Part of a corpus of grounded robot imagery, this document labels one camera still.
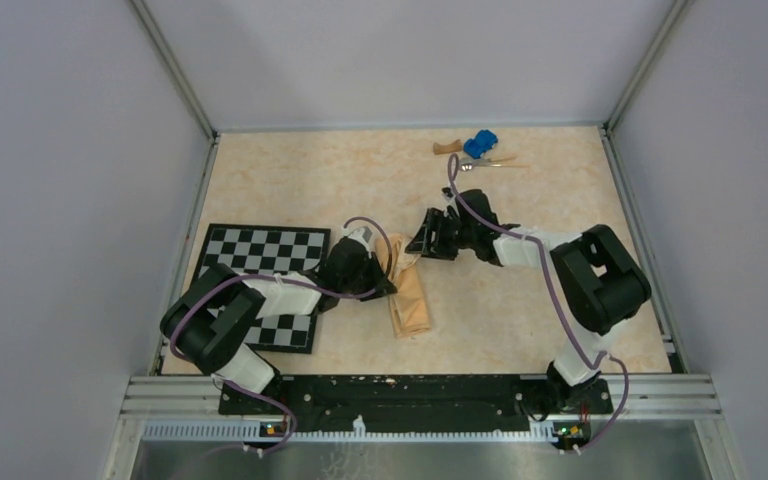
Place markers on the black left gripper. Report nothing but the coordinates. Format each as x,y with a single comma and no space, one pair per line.
375,269

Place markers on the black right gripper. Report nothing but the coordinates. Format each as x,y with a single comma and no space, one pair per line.
435,221

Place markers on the orange cloth napkin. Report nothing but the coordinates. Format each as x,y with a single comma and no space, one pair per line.
408,306

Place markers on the silver metal spoon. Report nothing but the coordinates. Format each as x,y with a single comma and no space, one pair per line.
470,164

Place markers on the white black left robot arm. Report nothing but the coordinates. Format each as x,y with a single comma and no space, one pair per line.
207,326

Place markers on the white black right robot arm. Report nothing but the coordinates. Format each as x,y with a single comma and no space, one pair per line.
593,282

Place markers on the small brown wooden piece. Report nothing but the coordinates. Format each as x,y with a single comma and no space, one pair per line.
455,147

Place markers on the blue toy car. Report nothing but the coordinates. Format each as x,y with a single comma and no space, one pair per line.
483,141

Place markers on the black white checkerboard mat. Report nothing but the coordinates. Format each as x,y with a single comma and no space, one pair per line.
252,249

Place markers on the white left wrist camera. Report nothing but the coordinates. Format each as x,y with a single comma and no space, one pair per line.
362,235

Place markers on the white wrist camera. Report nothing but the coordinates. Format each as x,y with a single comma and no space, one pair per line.
448,194
362,235

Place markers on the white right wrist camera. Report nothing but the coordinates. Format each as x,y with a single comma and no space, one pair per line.
448,194

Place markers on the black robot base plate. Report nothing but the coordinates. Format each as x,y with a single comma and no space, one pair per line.
475,403

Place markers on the aluminium front frame rail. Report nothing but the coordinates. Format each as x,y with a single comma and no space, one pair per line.
186,408

